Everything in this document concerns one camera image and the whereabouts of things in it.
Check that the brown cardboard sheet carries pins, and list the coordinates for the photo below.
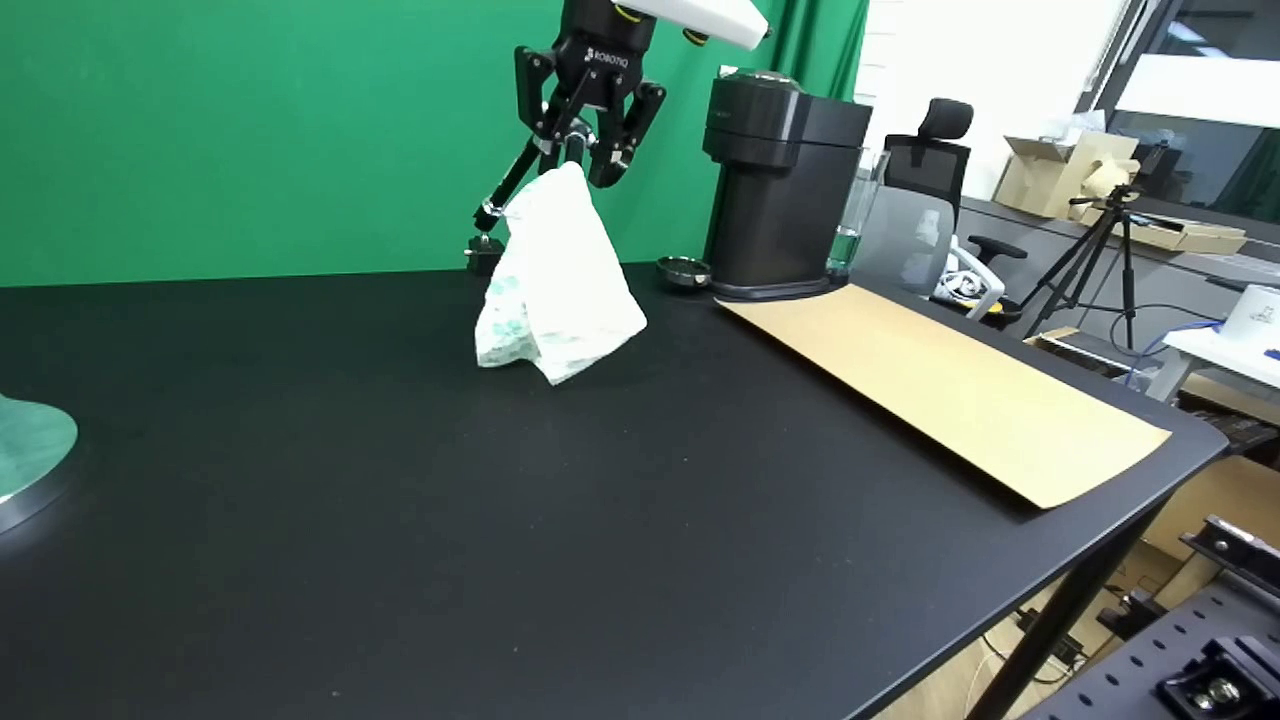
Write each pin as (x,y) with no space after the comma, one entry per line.
(954,384)

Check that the green round plate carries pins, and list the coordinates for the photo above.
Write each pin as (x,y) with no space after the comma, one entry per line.
(26,445)

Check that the white cloth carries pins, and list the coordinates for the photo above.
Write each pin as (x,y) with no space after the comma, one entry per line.
(560,287)

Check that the black table leg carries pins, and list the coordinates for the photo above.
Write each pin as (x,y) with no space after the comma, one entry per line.
(1053,624)

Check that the white small device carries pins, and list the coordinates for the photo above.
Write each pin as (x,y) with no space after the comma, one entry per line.
(970,280)

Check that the black perforated breadboard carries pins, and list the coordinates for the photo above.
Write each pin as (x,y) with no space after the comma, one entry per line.
(1173,655)

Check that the black coffee machine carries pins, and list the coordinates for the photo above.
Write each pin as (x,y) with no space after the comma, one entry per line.
(775,187)

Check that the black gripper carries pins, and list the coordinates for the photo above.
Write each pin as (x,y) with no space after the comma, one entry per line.
(603,47)

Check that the white paper box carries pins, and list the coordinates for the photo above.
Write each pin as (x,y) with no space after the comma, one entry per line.
(1242,333)

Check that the open cardboard box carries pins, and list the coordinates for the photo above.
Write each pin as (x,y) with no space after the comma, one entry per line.
(1063,175)

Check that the black camera tripod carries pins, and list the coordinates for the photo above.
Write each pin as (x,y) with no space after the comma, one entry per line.
(1092,263)

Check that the black office chair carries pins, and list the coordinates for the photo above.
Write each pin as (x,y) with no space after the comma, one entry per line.
(930,158)

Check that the clear water tank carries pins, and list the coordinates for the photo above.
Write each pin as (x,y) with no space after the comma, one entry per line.
(906,235)

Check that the green backdrop curtain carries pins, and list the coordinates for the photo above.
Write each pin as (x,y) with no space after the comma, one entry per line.
(267,132)

